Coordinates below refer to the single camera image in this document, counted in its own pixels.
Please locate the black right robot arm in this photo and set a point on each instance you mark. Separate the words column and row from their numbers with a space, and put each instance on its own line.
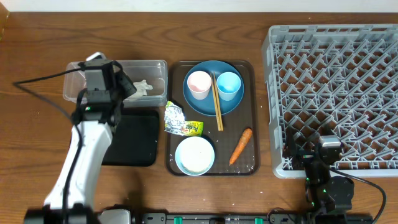
column 329, row 195

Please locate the clear plastic bin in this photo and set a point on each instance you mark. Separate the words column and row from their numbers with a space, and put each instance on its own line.
column 154, row 72

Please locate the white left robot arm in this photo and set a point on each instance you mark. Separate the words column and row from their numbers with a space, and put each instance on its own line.
column 71, row 199

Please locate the wooden chopstick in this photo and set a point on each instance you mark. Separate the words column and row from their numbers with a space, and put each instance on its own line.
column 218, row 100
column 215, row 103

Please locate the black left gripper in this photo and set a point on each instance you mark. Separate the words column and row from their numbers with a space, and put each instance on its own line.
column 125, row 81

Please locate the dark blue plate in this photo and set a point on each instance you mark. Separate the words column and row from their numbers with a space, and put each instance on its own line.
column 206, row 106

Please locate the grey dishwasher rack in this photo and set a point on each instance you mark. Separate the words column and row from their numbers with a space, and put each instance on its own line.
column 342, row 77

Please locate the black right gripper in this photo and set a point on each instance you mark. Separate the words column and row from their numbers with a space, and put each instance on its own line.
column 291, row 150

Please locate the foil snack wrapper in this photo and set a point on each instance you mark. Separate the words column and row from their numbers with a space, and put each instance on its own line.
column 175, row 122

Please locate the white tissue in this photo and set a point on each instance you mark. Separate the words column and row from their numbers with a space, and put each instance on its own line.
column 141, row 90

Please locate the pile of rice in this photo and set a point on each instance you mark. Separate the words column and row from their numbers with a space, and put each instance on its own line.
column 195, row 155

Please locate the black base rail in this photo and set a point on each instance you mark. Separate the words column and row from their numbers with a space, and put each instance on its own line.
column 272, row 218

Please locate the light blue bowl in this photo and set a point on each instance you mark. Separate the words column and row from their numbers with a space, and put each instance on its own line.
column 187, row 172

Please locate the orange carrot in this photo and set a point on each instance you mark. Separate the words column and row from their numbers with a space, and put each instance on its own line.
column 243, row 140

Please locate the brown serving tray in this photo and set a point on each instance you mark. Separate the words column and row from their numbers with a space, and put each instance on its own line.
column 234, row 123

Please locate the light blue cup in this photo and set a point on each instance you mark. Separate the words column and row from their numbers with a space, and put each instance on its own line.
column 228, row 84

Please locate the pink cup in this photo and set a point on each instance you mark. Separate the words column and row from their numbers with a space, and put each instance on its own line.
column 199, row 84

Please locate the black plastic tray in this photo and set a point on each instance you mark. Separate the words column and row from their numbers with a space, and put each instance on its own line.
column 135, row 140

